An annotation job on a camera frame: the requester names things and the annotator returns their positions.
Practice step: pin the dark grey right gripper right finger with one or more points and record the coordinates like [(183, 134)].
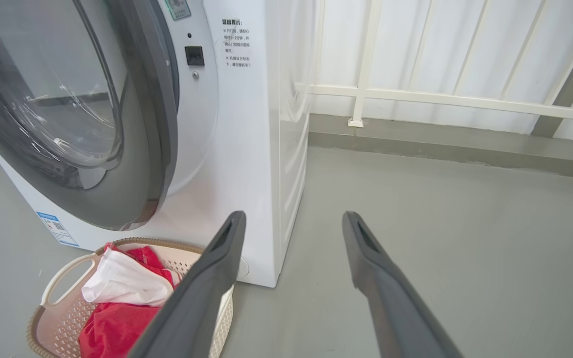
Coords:
[(391, 308)]

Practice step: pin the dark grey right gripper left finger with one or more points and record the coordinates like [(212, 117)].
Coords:
[(197, 303)]

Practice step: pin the red garment with white trim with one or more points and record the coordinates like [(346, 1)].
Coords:
[(117, 330), (144, 258)]

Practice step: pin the black round glass washer door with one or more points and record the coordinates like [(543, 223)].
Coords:
[(142, 124)]

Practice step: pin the cream basket with brown rim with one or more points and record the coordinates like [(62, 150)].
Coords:
[(62, 323)]

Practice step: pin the white front-load washing machine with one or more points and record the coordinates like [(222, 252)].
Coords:
[(237, 149)]

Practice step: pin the round white filter cover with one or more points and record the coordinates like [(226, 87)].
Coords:
[(243, 267)]

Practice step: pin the blue white energy label sticker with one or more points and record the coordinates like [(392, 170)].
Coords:
[(58, 229)]

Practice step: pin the white metal railing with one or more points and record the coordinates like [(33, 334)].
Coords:
[(416, 96)]

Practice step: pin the grey control sticker panel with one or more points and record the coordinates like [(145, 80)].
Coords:
[(178, 9)]

